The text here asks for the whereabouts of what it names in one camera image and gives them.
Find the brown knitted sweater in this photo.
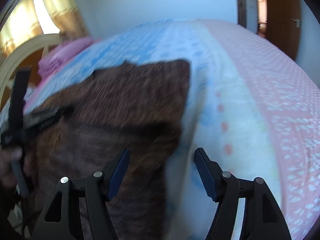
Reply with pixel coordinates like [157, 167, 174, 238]
[27, 60, 190, 239]

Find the person left hand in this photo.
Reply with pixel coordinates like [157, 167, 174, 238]
[1, 148, 35, 189]

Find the cream wooden headboard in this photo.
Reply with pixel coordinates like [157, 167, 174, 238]
[1, 34, 63, 108]

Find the folded pink blanket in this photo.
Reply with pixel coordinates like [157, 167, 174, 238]
[37, 37, 94, 79]

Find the blue pink patterned bedsheet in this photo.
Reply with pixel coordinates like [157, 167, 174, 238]
[25, 20, 319, 239]

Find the yellow patterned curtain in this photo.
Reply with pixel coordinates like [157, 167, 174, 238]
[1, 0, 88, 56]

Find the brown wooden door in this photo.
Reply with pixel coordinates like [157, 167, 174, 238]
[266, 0, 301, 60]

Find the silver door handle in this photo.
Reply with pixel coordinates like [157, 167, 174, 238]
[291, 18, 300, 28]

